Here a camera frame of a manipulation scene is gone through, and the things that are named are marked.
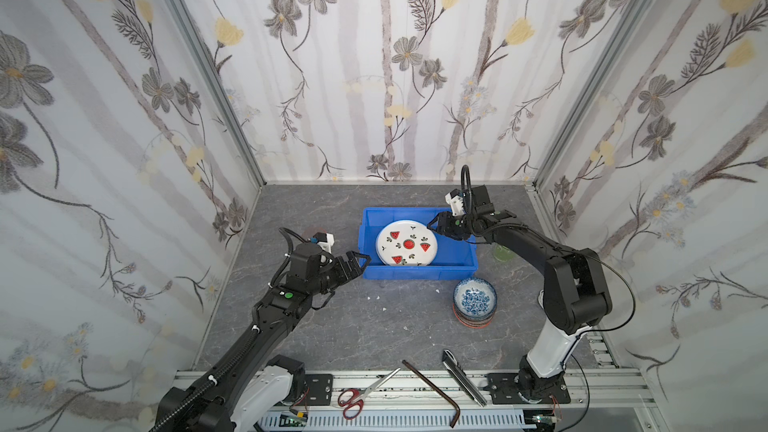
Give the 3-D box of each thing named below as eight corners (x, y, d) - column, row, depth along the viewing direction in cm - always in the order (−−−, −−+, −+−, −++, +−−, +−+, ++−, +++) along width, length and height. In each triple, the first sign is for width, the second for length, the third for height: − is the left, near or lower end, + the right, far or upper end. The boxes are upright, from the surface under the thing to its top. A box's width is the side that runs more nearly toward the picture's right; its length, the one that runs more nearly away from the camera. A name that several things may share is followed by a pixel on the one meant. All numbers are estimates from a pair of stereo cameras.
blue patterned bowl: (451, 329, 86) (459, 315, 77) (447, 294, 93) (453, 277, 84) (489, 329, 86) (501, 315, 77) (481, 294, 93) (492, 277, 84)
